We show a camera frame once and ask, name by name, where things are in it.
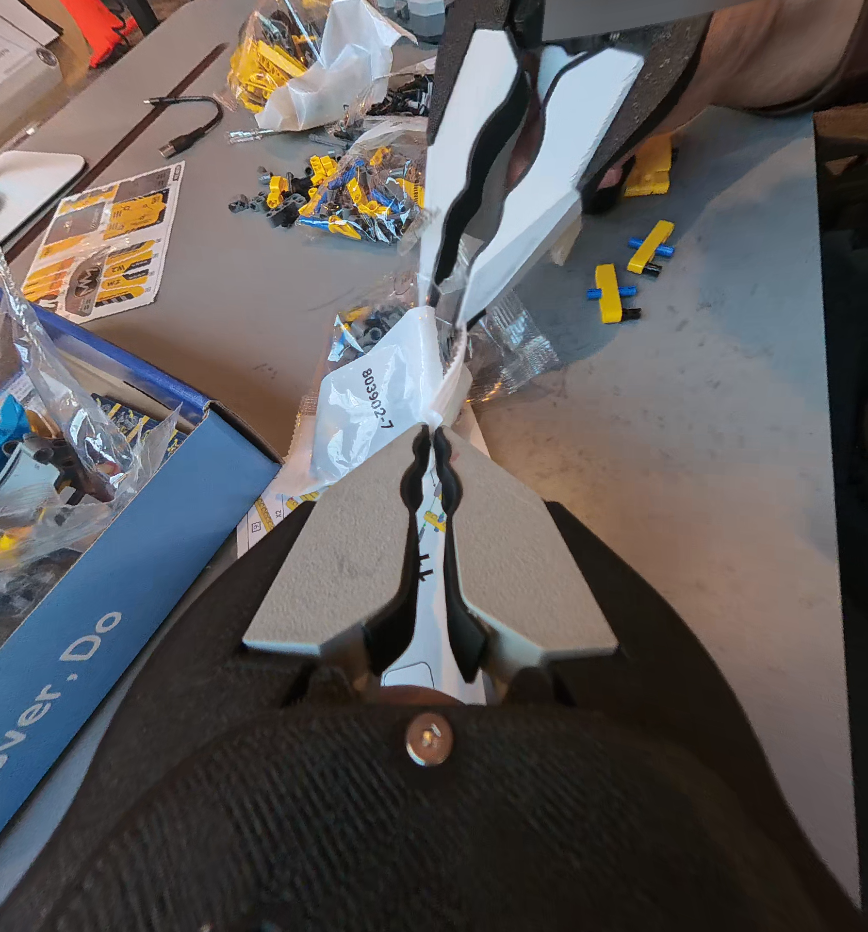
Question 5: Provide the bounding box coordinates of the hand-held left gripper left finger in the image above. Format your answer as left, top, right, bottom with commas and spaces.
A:
243, 426, 433, 671

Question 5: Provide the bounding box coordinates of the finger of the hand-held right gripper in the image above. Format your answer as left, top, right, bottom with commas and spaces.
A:
461, 52, 647, 325
418, 28, 531, 303

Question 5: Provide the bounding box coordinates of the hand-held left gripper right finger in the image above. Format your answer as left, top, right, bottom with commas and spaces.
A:
434, 428, 619, 682

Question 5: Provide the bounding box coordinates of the yellow curved panel piece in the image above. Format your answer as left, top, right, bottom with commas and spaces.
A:
619, 134, 678, 199

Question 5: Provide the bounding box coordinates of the clear bag of dark parts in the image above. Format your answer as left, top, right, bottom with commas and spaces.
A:
281, 240, 562, 496

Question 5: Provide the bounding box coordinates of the person's right forearm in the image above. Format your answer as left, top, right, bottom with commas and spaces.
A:
685, 0, 868, 117

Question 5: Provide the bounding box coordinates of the person's right hand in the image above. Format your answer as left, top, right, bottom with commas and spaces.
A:
508, 87, 550, 192

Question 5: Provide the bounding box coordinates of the instruction booklet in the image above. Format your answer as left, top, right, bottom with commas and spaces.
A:
233, 408, 489, 707

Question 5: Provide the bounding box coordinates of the long yellow beam with pins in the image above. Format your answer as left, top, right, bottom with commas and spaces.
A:
626, 220, 676, 279

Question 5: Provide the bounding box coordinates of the short yellow beam with pins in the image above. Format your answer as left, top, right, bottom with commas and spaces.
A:
587, 264, 642, 325

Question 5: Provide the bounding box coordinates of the pile of loose toy parts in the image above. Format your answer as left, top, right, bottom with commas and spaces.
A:
230, 146, 442, 245

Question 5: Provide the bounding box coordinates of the clear bag of yellow parts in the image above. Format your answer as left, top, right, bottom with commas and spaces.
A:
229, 0, 438, 133

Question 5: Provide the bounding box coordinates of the blue robot kit box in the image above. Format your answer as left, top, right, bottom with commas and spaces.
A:
0, 273, 283, 875

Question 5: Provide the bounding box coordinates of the orange object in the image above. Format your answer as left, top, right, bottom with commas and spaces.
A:
59, 0, 138, 68

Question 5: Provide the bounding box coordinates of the yellow black sticker sheet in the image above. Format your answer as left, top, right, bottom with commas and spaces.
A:
22, 162, 186, 325

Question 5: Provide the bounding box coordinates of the white flat stand base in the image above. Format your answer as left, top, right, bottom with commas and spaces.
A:
0, 150, 87, 270

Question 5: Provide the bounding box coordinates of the toy brick instruction poster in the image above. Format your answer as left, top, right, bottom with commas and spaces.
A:
0, 0, 64, 110

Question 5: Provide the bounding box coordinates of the black USB cable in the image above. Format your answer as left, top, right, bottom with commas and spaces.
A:
146, 95, 224, 159

